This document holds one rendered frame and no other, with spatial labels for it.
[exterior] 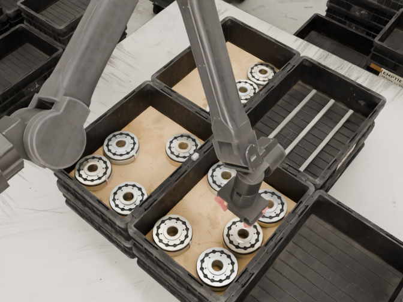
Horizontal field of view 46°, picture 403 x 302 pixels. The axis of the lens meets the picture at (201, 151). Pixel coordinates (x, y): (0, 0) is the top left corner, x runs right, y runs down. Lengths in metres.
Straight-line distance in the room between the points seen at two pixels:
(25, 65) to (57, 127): 1.78
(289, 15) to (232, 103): 2.39
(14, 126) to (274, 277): 0.79
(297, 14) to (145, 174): 2.14
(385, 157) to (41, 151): 1.24
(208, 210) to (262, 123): 0.35
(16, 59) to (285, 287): 1.73
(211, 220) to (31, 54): 1.47
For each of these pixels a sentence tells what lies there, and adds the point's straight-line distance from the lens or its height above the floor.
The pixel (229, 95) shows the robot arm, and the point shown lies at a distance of 0.89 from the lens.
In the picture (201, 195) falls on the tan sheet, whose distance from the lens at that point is 1.32.
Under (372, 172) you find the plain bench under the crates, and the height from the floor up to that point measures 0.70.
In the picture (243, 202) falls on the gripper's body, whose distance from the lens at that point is 1.03.
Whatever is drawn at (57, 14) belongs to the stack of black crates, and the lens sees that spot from 2.48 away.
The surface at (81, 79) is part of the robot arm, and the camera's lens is 0.70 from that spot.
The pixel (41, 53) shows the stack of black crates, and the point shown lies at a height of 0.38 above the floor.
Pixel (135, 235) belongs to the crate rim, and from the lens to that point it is 1.16.
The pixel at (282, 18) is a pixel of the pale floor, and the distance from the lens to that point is 3.23.
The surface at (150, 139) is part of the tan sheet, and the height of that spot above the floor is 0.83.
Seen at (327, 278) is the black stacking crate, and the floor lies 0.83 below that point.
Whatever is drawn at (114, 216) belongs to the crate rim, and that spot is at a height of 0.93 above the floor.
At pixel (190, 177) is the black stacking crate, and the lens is 1.28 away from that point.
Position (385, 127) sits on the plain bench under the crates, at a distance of 1.75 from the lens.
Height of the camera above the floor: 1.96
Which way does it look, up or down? 54 degrees down
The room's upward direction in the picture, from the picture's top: 1 degrees clockwise
